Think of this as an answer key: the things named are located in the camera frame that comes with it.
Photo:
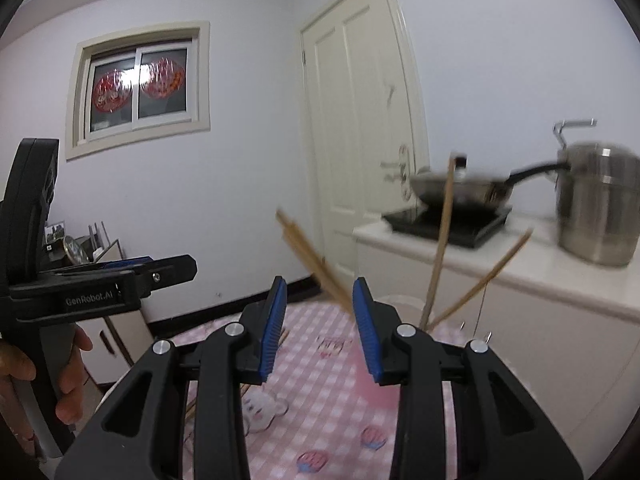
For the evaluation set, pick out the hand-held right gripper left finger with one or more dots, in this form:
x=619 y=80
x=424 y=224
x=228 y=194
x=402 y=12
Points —
x=274 y=330

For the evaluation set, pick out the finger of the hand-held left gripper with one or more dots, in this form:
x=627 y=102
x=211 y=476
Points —
x=125 y=263
x=170 y=269

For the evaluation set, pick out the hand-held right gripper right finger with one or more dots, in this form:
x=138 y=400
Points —
x=364 y=335

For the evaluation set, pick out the row of wooden chopsticks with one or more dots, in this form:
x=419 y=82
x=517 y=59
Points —
x=284 y=336

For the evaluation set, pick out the pink paper cup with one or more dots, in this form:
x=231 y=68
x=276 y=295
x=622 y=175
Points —
x=382 y=395

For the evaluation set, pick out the wooden chopstick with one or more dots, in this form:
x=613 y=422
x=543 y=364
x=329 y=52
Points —
x=442 y=240
x=300 y=240
x=305 y=257
x=490 y=275

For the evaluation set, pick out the person's left hand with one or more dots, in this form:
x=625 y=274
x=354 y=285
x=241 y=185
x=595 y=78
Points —
x=70 y=370

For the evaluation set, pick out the thin metal rods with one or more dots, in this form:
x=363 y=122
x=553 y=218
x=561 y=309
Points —
x=97 y=235

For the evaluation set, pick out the wooden cabinet with white panel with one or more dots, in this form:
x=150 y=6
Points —
x=120 y=330

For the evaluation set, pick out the pink checkered tablecloth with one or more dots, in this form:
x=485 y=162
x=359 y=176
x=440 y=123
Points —
x=320 y=410

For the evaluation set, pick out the black induction cooktop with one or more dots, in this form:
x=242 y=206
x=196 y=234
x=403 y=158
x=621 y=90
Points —
x=465 y=232

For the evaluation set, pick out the sliding window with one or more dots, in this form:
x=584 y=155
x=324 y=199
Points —
x=160 y=110

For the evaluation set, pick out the red round window decoration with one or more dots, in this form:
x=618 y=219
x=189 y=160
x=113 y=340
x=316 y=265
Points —
x=162 y=77
x=111 y=91

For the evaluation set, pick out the white counter cabinet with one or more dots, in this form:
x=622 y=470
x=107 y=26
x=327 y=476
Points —
x=540 y=285

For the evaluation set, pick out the glass wok lid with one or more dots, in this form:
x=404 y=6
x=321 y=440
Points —
x=475 y=178

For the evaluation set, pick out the cream panel door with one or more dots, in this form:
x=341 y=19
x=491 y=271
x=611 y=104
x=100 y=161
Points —
x=350 y=135

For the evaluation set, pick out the stainless steel steamer pot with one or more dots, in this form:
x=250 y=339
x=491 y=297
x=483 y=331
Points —
x=595 y=210

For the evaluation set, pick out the small photo frame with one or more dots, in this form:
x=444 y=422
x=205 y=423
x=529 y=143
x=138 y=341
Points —
x=55 y=232

